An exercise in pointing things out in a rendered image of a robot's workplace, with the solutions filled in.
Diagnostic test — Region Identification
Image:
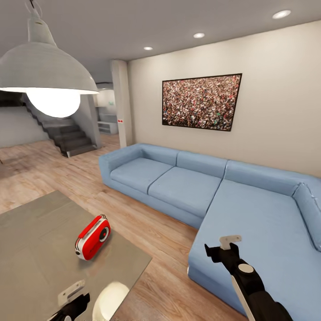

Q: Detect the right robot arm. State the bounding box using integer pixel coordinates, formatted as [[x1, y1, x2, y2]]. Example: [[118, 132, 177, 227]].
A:
[[205, 235, 293, 321]]

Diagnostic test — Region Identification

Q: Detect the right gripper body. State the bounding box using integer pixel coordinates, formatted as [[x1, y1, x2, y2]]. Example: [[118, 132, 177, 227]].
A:
[[210, 243, 240, 267]]

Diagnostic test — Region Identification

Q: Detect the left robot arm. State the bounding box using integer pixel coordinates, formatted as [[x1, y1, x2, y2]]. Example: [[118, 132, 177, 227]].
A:
[[47, 280, 90, 321]]

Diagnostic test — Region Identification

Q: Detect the radio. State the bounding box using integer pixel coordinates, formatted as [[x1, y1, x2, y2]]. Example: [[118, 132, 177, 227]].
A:
[[75, 215, 111, 261]]

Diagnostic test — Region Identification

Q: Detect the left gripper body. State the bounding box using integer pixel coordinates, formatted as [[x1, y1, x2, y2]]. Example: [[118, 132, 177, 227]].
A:
[[63, 294, 87, 321]]

